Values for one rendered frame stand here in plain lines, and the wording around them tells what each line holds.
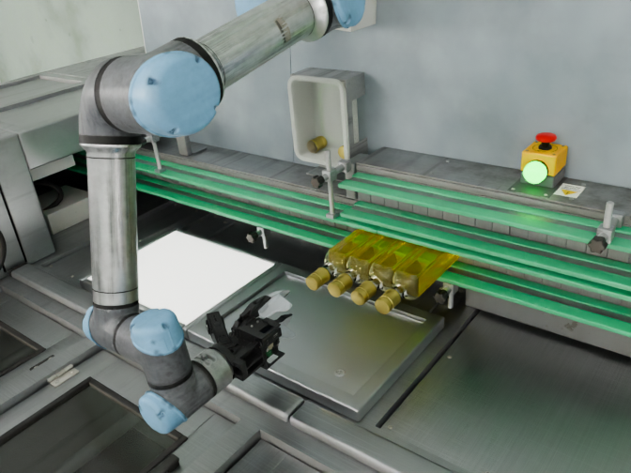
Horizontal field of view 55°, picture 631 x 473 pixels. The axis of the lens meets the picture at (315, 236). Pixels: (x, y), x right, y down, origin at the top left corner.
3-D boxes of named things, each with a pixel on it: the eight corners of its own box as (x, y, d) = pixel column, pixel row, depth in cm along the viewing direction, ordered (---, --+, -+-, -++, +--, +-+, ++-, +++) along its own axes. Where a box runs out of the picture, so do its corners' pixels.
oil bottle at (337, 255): (374, 236, 150) (321, 276, 136) (372, 216, 147) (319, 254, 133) (392, 241, 147) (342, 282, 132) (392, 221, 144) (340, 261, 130)
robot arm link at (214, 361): (191, 387, 108) (182, 351, 105) (209, 373, 111) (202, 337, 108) (221, 403, 104) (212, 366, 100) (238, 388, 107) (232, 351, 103)
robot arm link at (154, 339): (104, 320, 96) (125, 375, 101) (146, 338, 89) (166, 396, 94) (145, 296, 102) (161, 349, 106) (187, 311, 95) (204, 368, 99)
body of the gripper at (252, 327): (287, 353, 114) (243, 391, 106) (253, 339, 119) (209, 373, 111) (283, 320, 111) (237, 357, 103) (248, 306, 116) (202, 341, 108)
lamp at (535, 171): (525, 178, 125) (519, 183, 123) (527, 158, 123) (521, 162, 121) (547, 182, 122) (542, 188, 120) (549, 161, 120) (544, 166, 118)
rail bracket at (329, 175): (344, 204, 151) (314, 224, 142) (340, 139, 143) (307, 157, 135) (354, 206, 149) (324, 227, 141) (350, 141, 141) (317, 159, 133)
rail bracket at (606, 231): (605, 220, 113) (582, 251, 104) (610, 183, 110) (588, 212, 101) (628, 224, 111) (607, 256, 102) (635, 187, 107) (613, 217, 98)
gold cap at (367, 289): (362, 292, 126) (350, 303, 123) (361, 278, 124) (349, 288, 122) (377, 297, 124) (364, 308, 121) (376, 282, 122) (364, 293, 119)
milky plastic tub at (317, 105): (315, 148, 167) (294, 160, 161) (307, 67, 156) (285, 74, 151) (367, 159, 157) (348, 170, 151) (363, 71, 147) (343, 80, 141)
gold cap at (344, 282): (339, 284, 129) (327, 295, 127) (338, 270, 128) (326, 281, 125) (353, 290, 128) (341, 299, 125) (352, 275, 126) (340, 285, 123)
